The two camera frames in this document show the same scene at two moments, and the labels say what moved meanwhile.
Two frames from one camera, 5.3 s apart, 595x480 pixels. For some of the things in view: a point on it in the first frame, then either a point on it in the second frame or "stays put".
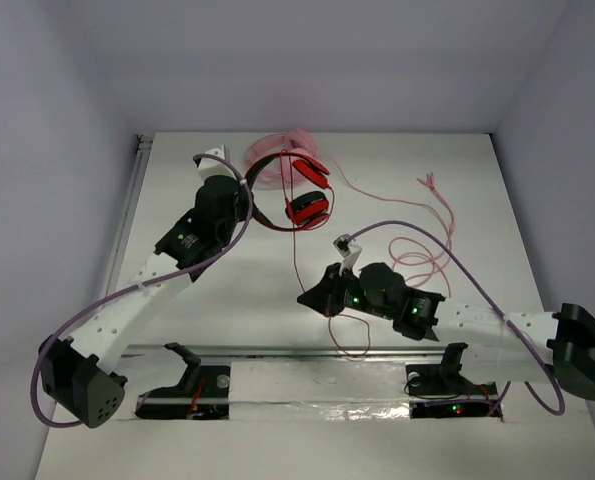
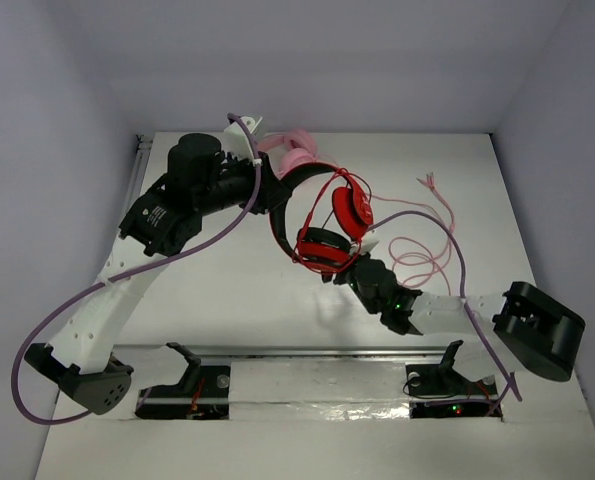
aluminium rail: x=328 y=351 stays put
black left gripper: x=244 y=201 → x=269 y=188
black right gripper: x=324 y=297 → x=341 y=278
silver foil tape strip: x=318 y=391 stays put
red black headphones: x=308 y=207 → x=328 y=251
